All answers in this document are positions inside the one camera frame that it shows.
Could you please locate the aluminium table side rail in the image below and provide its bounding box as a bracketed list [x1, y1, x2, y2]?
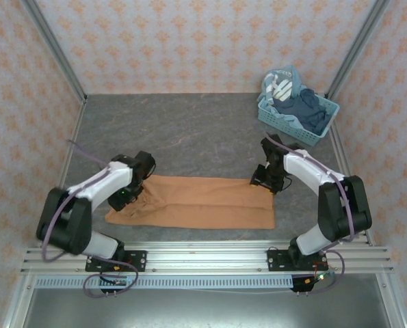
[327, 94, 376, 247]
[35, 98, 88, 247]

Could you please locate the dark blue t-shirt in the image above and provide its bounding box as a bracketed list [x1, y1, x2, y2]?
[273, 87, 332, 136]

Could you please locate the small circuit board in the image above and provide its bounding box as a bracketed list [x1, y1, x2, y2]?
[304, 269, 338, 285]
[99, 273, 128, 287]

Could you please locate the blue plastic basket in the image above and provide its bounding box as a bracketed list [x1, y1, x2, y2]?
[257, 89, 341, 148]

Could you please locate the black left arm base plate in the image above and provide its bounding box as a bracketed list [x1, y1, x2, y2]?
[84, 249, 148, 273]

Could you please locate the orange printed t-shirt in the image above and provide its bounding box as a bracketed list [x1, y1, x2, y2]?
[105, 174, 276, 230]

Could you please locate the aluminium mounting rail beam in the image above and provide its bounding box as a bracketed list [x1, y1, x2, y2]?
[19, 240, 395, 275]

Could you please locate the light blue printed t-shirt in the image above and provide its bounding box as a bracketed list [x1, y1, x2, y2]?
[259, 64, 303, 107]

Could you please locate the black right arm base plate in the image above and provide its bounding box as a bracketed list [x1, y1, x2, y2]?
[267, 247, 330, 273]

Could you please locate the grey metal sheet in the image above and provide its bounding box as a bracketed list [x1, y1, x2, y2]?
[21, 288, 393, 328]

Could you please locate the grey slotted cable duct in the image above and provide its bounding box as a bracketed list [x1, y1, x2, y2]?
[34, 275, 296, 290]

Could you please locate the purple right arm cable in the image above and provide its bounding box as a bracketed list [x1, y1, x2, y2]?
[264, 132, 358, 295]

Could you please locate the aluminium frame post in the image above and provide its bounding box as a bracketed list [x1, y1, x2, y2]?
[325, 0, 393, 100]
[19, 0, 88, 104]

